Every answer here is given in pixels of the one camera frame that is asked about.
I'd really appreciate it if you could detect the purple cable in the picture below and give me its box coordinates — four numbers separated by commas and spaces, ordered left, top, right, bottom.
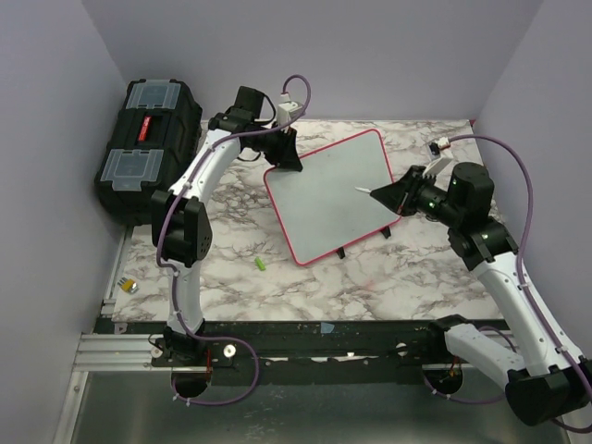
423, 134, 592, 435
154, 74, 312, 409

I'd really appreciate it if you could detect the blue tape piece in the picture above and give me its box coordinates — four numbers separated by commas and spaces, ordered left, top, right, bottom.
319, 322, 336, 335

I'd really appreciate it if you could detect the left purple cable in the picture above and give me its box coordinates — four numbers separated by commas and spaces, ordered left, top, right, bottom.
154, 74, 312, 409

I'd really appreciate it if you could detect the green marker cap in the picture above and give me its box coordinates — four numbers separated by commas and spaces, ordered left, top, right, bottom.
254, 257, 266, 271

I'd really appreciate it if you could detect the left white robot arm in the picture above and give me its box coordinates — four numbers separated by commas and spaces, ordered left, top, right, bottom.
151, 86, 308, 365

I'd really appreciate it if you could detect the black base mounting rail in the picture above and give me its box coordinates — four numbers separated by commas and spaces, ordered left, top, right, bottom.
94, 318, 519, 385

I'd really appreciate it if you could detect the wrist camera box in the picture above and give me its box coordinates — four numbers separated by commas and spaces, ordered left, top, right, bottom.
423, 137, 453, 178
276, 92, 303, 126

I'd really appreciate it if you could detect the black plastic toolbox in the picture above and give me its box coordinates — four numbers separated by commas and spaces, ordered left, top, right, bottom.
93, 79, 203, 227

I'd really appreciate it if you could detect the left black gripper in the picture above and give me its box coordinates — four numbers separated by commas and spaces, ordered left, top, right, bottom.
246, 121, 302, 171

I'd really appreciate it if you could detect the aluminium extrusion frame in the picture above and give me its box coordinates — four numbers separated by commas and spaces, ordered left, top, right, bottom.
53, 226, 175, 444

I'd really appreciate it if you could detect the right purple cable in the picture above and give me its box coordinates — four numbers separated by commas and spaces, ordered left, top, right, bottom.
423, 134, 592, 435

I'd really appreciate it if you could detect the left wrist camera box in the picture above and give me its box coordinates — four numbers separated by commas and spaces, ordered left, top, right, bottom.
276, 92, 303, 126

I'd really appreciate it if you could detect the pink-framed whiteboard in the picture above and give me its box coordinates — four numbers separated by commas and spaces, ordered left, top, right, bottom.
264, 129, 400, 266

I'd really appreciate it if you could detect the small yellow metal clip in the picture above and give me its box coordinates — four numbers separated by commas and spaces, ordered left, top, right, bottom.
117, 277, 138, 294

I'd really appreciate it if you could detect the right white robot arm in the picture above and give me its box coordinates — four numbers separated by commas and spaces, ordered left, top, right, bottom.
369, 162, 591, 426

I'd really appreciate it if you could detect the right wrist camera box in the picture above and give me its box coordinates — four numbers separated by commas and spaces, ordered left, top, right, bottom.
423, 137, 453, 178

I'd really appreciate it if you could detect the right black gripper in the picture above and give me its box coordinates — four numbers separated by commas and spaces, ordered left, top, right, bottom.
371, 165, 463, 227

